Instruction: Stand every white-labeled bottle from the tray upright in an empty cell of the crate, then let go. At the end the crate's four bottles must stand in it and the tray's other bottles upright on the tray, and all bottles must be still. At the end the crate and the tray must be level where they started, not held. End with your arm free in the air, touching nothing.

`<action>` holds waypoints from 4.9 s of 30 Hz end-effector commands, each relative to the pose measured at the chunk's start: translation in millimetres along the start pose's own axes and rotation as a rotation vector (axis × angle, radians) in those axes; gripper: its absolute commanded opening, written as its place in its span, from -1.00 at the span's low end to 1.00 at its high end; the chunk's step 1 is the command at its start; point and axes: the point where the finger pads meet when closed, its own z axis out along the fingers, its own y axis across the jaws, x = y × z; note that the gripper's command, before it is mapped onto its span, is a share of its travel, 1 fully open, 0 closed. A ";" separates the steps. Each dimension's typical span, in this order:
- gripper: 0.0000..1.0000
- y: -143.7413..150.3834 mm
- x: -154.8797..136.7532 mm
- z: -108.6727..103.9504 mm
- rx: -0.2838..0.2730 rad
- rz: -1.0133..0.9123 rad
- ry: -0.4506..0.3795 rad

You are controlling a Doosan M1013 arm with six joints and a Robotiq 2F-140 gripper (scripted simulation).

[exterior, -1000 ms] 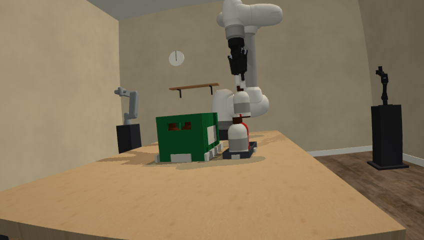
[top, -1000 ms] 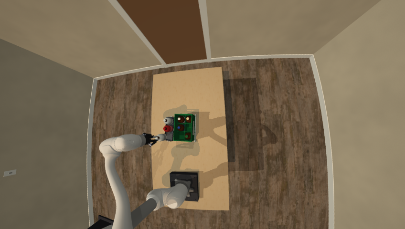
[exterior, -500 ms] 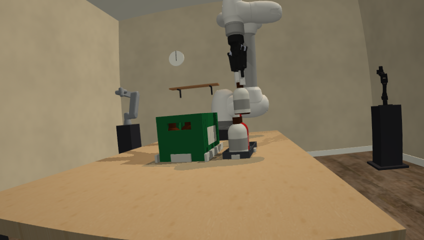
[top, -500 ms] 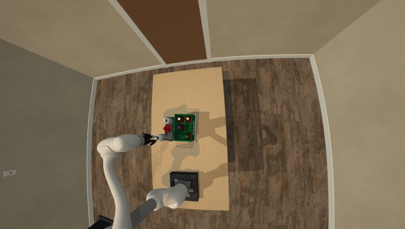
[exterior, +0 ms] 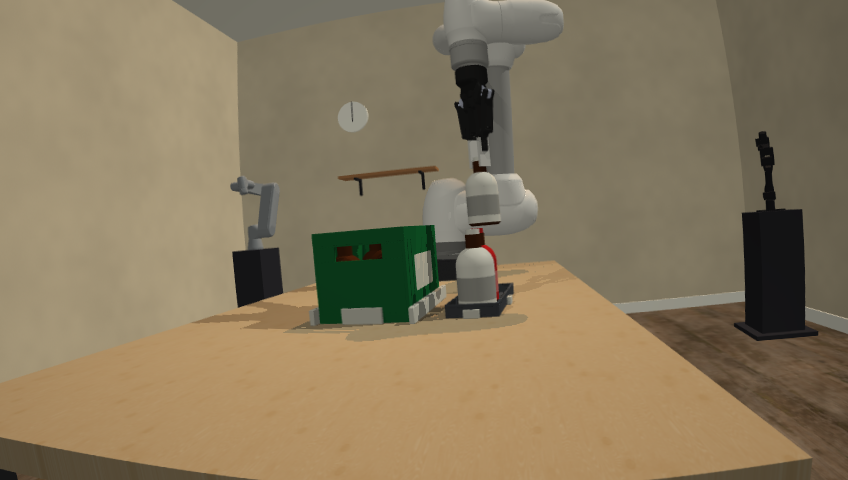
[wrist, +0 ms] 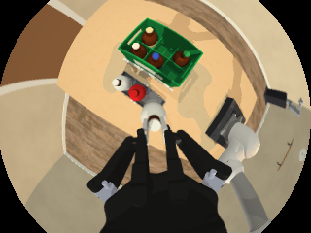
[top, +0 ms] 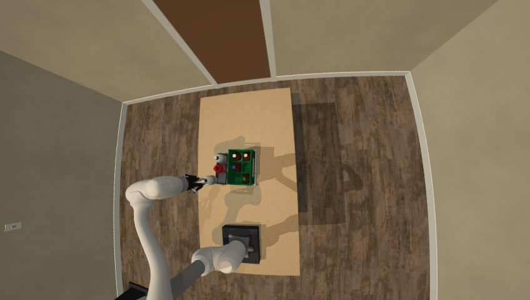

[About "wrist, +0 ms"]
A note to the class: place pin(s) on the red bottle with pale label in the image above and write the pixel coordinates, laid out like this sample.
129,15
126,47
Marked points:
137,92

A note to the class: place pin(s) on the brown bottle with cream cap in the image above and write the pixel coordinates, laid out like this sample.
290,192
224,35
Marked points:
149,37

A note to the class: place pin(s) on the brown bottle with blue cap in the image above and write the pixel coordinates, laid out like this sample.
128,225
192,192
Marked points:
156,60

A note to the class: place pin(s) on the white bottle with grey label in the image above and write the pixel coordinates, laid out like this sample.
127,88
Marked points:
153,110
122,83

